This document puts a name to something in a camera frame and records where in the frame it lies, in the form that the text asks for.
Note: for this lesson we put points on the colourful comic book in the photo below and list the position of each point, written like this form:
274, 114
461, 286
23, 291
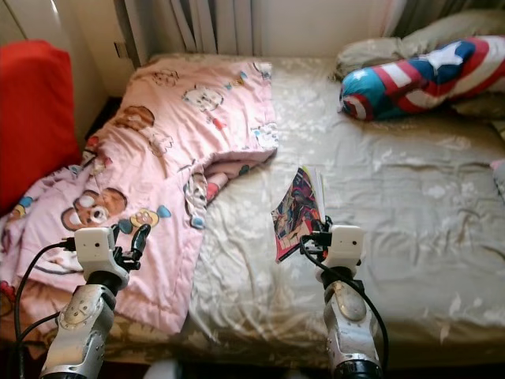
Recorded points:
296, 213

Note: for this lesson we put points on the red white blue shield pillow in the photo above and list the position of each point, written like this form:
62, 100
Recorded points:
418, 79

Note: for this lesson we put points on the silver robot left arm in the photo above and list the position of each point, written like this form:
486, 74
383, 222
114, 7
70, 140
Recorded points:
79, 324

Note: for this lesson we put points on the grey floral pillow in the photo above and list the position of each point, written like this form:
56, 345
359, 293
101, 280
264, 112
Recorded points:
379, 49
481, 106

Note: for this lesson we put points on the dark wall socket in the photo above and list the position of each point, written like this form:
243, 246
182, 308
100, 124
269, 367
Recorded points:
119, 50

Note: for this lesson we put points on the pink cartoon bear blanket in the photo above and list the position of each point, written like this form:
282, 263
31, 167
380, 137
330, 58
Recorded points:
181, 138

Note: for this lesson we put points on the bed with grey floral sheet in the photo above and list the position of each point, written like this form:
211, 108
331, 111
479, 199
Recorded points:
418, 205

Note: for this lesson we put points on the grey curtain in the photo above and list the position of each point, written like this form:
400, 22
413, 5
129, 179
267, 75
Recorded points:
189, 26
442, 12

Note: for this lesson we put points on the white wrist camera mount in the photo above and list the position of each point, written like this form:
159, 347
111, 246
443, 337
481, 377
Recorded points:
349, 243
96, 247

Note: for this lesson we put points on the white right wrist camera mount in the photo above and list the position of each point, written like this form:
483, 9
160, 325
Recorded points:
349, 243

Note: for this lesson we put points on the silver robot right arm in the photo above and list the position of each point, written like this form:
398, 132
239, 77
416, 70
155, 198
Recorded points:
351, 316

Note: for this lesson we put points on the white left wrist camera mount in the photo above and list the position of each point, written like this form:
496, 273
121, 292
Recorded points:
96, 247

